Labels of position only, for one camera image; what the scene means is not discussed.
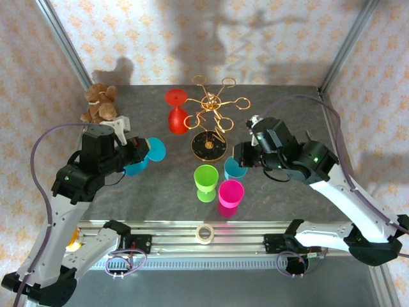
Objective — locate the teal wine glass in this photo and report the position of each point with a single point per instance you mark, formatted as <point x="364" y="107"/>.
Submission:
<point x="233" y="172"/>

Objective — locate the blue wine glass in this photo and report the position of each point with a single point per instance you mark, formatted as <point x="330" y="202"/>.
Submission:
<point x="157" y="149"/>

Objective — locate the magenta wine glass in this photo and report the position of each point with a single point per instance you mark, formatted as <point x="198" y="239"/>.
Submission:
<point x="230" y="195"/>

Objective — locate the red wine glass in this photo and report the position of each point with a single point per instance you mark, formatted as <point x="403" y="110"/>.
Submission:
<point x="177" y="123"/>

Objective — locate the green wine glass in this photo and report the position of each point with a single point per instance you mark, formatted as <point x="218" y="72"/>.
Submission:
<point x="206" y="180"/>

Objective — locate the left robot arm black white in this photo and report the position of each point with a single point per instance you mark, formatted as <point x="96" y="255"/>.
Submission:
<point x="64" y="217"/>

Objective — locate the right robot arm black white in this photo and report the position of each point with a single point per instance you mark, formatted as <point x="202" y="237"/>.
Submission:
<point x="345" y="198"/>

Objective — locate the brown teddy bear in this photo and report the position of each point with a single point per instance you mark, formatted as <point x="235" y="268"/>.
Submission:
<point x="102" y="107"/>

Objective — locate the beige tape roll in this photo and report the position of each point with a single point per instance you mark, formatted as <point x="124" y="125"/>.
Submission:
<point x="198" y="235"/>

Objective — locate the orange translucent round object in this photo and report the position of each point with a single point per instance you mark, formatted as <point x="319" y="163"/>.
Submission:
<point x="74" y="238"/>

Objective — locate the small green circuit board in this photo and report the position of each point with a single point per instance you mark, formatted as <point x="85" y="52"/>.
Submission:
<point x="315" y="255"/>

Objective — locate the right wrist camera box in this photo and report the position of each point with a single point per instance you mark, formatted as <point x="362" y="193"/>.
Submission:
<point x="254" y="121"/>

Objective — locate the aluminium mounting rail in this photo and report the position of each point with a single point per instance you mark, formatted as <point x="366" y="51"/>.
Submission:
<point x="172" y="231"/>

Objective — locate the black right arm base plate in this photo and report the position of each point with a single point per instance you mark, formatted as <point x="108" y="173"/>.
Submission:
<point x="271" y="244"/>

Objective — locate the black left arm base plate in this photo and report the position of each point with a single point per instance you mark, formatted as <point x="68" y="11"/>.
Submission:
<point x="143" y="243"/>

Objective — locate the aluminium frame post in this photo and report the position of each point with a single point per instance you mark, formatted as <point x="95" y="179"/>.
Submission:
<point x="349" y="41"/>
<point x="65" y="41"/>

